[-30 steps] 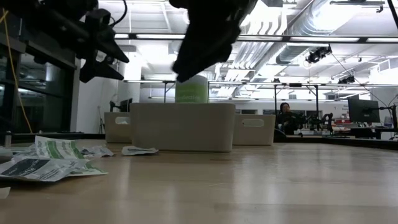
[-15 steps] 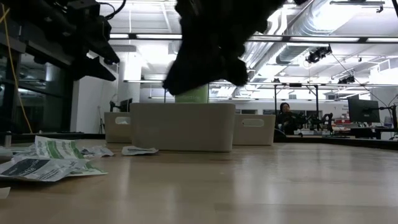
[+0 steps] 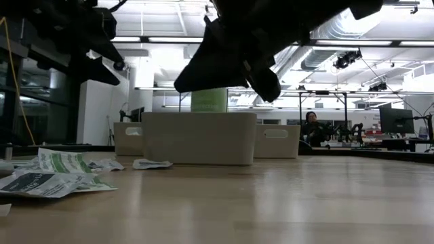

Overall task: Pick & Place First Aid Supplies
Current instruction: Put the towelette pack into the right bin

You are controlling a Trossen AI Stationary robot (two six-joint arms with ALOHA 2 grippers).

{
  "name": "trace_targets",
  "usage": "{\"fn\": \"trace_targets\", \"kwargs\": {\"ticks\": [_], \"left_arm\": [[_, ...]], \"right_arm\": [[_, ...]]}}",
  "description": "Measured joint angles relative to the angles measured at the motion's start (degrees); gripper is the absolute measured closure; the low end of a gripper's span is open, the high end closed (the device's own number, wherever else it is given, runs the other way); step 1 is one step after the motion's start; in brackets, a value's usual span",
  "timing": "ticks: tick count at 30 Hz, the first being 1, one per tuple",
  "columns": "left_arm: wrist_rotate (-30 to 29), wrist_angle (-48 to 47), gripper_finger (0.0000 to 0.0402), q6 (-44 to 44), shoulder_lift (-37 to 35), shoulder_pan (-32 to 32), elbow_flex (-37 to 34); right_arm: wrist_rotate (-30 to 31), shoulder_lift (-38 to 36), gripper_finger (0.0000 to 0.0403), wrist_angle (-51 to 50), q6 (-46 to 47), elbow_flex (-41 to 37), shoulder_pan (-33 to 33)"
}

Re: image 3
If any yellow hanging cable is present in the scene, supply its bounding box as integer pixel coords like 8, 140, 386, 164
0, 16, 37, 146

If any black spotlight cluster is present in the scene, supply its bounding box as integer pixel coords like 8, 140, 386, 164
333, 49, 363, 70

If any wide grey plastic bin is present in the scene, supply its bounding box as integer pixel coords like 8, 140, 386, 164
141, 112, 258, 166

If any silver ventilation duct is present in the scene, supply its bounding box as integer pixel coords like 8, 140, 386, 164
300, 9, 362, 70

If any black metal table frame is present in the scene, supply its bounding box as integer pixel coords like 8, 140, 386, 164
298, 89, 349, 136

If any seated person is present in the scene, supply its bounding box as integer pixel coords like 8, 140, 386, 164
301, 110, 332, 147

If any grey plastic bin with slots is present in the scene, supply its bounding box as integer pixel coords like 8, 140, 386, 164
113, 121, 144, 156
254, 123, 301, 159

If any green wipes canister white lid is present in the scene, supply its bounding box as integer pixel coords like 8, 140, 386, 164
190, 87, 228, 113

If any black computer monitor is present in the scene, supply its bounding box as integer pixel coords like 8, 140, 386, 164
378, 107, 415, 135

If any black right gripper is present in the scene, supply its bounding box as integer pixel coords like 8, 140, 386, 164
173, 0, 384, 94

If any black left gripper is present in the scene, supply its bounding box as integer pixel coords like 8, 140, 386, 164
13, 0, 125, 86

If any overhead LED light bar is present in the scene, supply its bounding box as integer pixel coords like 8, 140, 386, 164
111, 35, 434, 47

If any white antiseptic towelette packet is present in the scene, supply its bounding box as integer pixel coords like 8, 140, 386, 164
0, 171, 100, 199
87, 158, 125, 172
9, 157, 43, 172
132, 158, 174, 170

